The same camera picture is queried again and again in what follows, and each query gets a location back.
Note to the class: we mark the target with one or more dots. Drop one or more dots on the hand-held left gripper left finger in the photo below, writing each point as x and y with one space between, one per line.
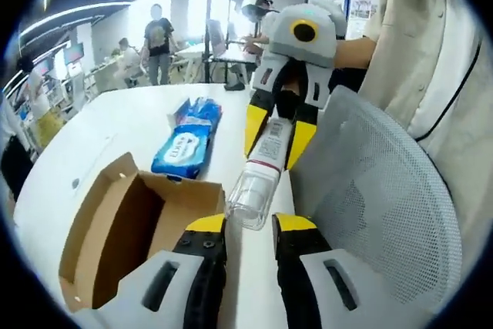
204 267

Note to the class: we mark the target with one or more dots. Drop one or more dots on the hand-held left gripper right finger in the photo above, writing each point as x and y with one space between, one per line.
300 267

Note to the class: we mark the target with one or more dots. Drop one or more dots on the desk monitor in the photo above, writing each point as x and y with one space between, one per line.
73 53

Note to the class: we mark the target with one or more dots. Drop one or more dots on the brown cardboard shoe box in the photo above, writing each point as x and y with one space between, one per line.
115 236

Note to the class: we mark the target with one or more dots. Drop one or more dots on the blue plastic packet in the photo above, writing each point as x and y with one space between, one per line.
208 111

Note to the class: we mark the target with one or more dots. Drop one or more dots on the clear pump bottle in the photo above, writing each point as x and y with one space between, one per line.
250 190

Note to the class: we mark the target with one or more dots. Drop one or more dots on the person in beige shirt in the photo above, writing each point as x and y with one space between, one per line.
362 1

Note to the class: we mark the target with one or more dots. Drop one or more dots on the white blue carton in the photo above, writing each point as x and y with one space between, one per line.
180 113

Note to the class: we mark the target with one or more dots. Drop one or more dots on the black desk stand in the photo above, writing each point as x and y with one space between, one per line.
235 84

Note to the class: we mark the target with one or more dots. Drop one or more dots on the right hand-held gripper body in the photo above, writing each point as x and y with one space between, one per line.
323 48

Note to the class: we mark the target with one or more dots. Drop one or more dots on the person's beige shirt torso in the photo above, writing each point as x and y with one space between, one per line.
423 36

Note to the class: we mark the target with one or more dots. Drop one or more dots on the grey mesh office chair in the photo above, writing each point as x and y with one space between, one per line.
385 190

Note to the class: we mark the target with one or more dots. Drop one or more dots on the blue wet wipes pack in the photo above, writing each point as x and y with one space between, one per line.
181 152

